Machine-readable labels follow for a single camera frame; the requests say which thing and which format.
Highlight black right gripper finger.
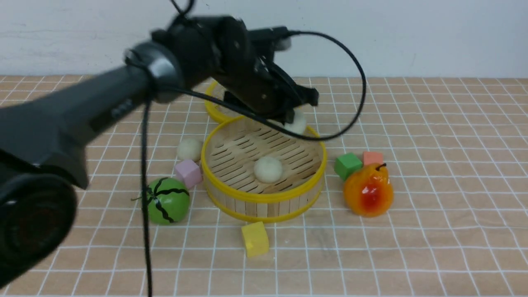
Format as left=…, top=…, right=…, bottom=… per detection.
left=289, top=85, right=319, bottom=108

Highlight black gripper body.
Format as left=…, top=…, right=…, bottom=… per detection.
left=213, top=25, right=302, bottom=124

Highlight white bun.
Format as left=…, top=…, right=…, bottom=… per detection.
left=177, top=138, right=203, bottom=163
left=283, top=109, right=307, bottom=135
left=253, top=156, right=283, bottom=184

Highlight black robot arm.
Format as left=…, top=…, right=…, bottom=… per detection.
left=0, top=16, right=319, bottom=287

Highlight bamboo steamer lid yellow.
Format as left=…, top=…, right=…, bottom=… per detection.
left=205, top=78, right=300, bottom=123

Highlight bamboo steamer tray yellow rims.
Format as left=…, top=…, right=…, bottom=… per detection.
left=200, top=116, right=328, bottom=223

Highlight green wooden cube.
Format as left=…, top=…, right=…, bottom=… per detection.
left=334, top=153, right=363, bottom=181

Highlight orange-pink wooden cube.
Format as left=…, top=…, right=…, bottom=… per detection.
left=363, top=151, right=384, bottom=167

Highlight pink wooden cube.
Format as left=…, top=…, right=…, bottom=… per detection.
left=174, top=159, right=203, bottom=189

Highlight orange toy pear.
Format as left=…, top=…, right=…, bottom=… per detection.
left=343, top=163, right=394, bottom=217

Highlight green watermelon toy ball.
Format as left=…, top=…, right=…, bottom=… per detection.
left=147, top=177, right=190, bottom=225

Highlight yellow wooden cube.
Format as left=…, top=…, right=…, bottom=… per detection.
left=241, top=222, right=270, bottom=258

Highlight checkered orange tablecloth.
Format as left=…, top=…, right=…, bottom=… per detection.
left=1, top=78, right=528, bottom=297

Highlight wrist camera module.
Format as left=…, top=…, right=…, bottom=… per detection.
left=270, top=26, right=292, bottom=52

